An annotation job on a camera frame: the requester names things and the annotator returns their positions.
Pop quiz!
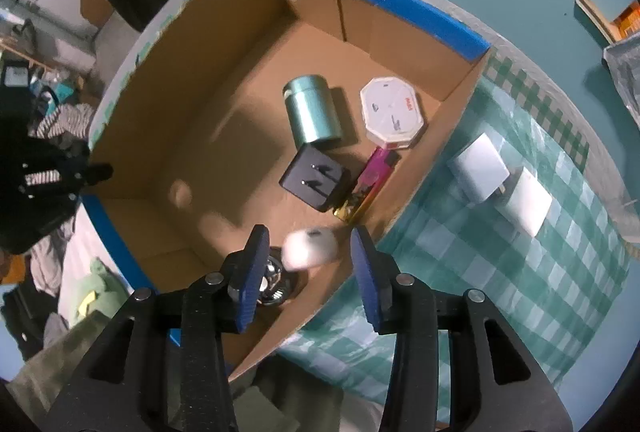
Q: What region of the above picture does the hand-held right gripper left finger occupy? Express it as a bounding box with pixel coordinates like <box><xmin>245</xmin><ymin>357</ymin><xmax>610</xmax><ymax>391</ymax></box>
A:
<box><xmin>47</xmin><ymin>224</ymin><xmax>271</xmax><ymax>432</ymax></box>

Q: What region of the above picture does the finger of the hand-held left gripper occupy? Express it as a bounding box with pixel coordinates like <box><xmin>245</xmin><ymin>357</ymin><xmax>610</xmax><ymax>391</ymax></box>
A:
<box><xmin>84</xmin><ymin>163</ymin><xmax>114</xmax><ymax>185</ymax></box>

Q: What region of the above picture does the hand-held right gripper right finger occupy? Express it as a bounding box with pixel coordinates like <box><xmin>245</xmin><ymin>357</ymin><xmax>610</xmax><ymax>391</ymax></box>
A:
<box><xmin>350</xmin><ymin>226</ymin><xmax>573</xmax><ymax>432</ymax></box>

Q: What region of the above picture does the shiny metal object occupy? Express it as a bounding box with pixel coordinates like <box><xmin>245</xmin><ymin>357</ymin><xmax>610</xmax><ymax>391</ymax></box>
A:
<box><xmin>257</xmin><ymin>257</ymin><xmax>301</xmax><ymax>307</ymax></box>

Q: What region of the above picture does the small white adapter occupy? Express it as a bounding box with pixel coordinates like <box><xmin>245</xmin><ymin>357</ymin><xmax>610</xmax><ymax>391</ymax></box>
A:
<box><xmin>281</xmin><ymin>227</ymin><xmax>337</xmax><ymax>271</ymax></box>

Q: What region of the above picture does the pink lighter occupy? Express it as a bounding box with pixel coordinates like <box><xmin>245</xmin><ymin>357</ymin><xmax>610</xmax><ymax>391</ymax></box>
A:
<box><xmin>334</xmin><ymin>148</ymin><xmax>401</xmax><ymax>223</ymax></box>

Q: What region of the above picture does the black charger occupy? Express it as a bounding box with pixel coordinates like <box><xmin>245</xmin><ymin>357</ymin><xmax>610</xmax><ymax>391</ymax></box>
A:
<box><xmin>279</xmin><ymin>146</ymin><xmax>353</xmax><ymax>213</ymax></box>

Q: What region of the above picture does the cardboard box with blue edge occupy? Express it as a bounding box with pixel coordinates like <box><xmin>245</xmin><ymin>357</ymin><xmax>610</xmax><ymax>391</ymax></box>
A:
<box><xmin>80</xmin><ymin>0</ymin><xmax>492</xmax><ymax>380</ymax></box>

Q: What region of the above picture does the white octagonal box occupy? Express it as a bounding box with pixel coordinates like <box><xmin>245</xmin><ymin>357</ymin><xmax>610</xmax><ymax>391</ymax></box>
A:
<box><xmin>359</xmin><ymin>76</ymin><xmax>427</xmax><ymax>151</ymax></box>

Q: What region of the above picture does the striped cloth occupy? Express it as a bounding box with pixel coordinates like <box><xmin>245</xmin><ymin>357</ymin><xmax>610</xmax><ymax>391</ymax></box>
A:
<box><xmin>32</xmin><ymin>104</ymin><xmax>96</xmax><ymax>140</ymax></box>

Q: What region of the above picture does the green checked tablecloth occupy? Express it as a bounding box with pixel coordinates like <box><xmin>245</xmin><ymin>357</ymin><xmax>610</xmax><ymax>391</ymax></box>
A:
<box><xmin>87</xmin><ymin>0</ymin><xmax>633</xmax><ymax>395</ymax></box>

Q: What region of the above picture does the light green cloth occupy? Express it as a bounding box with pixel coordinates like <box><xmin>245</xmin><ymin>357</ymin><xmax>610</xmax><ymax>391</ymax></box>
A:
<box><xmin>75</xmin><ymin>257</ymin><xmax>131</xmax><ymax>328</ymax></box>

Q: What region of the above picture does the olive green jacket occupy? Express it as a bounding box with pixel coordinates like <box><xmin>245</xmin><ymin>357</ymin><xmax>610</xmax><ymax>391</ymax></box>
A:
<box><xmin>7</xmin><ymin>307</ymin><xmax>386</xmax><ymax>432</ymax></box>

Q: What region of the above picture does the white charger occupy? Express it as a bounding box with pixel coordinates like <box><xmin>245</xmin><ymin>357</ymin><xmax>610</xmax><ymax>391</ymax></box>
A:
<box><xmin>495</xmin><ymin>168</ymin><xmax>553</xmax><ymax>236</ymax></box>
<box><xmin>446</xmin><ymin>133</ymin><xmax>511</xmax><ymax>204</ymax></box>

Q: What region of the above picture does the metal cylinder tin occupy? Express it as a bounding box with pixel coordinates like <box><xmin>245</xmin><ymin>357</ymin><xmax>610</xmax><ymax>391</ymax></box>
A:
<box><xmin>282</xmin><ymin>74</ymin><xmax>345</xmax><ymax>149</ymax></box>

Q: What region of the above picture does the orange cardboard box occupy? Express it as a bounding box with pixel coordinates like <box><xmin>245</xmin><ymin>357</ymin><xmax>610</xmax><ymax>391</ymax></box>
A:
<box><xmin>575</xmin><ymin>0</ymin><xmax>640</xmax><ymax>47</ymax></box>

